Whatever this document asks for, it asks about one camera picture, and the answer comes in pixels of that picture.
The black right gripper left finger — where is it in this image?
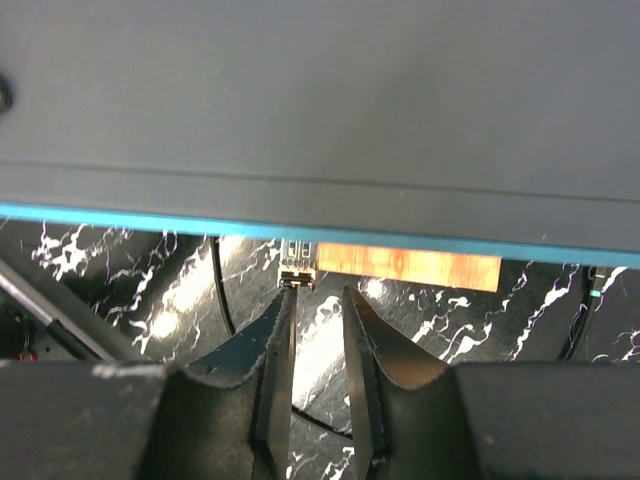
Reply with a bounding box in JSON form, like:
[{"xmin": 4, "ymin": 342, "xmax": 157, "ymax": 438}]
[{"xmin": 1, "ymin": 288, "xmax": 297, "ymax": 479}]

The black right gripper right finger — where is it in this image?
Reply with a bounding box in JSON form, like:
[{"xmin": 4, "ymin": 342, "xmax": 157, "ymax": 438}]
[{"xmin": 343, "ymin": 289, "xmax": 639, "ymax": 479}]

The thin black cable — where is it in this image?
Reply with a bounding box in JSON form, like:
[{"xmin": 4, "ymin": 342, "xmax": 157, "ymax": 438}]
[{"xmin": 209, "ymin": 237, "xmax": 356, "ymax": 441}]

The grey network switch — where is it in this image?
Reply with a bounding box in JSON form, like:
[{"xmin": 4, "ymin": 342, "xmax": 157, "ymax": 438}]
[{"xmin": 1, "ymin": 1, "xmax": 639, "ymax": 267}]

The black marble mat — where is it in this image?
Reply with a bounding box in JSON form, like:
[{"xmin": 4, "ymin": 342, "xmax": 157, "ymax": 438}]
[{"xmin": 0, "ymin": 217, "xmax": 640, "ymax": 480}]

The wooden board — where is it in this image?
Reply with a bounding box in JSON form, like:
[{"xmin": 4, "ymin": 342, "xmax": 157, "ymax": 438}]
[{"xmin": 317, "ymin": 243, "xmax": 502, "ymax": 293}]

